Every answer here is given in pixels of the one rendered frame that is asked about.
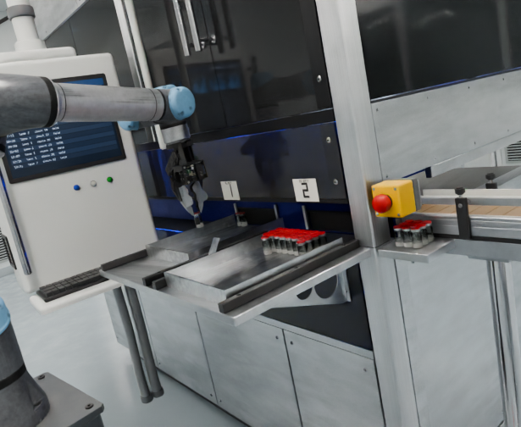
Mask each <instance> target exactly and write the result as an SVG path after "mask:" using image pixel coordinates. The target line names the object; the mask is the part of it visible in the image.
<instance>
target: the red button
mask: <svg viewBox="0 0 521 427"><path fill-rule="evenodd" d="M372 206H373V209H374V210H375V211H376V212H377V213H380V214H383V213H385V212H387V211H389V210H390V209H391V200H390V198H389V197H388V196H387V195H385V194H379V195H378V196H375V197H374V199H373V201H372Z"/></svg>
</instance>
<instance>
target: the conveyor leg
mask: <svg viewBox="0 0 521 427"><path fill-rule="evenodd" d="M468 258H472V259H480V260H486V268H487V275H488V283H489V291H490V299H491V313H492V321H493V329H494V337H495V344H496V359H497V367H498V374H499V382H500V390H501V398H502V412H503V420H504V427H521V356H520V347H519V338H518V323H517V314H516V306H515V297H514V289H513V272H512V264H511V261H512V260H503V259H495V258H481V257H472V256H468Z"/></svg>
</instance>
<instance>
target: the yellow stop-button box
mask: <svg viewBox="0 0 521 427"><path fill-rule="evenodd" d="M372 192H373V197H375V196H378V195H379V194H385V195H387V196H388V197H389V198H390V200H391V209H390V210H389V211H387V212H385V213H377V212H376V211H375V214H376V216H377V217H392V218H403V217H405V216H407V215H409V214H412V213H414V212H415V211H418V210H420V209H421V204H420V198H419V191H418V180H417V178H392V179H388V180H385V181H382V182H380V183H378V184H376V185H373V186H372Z"/></svg>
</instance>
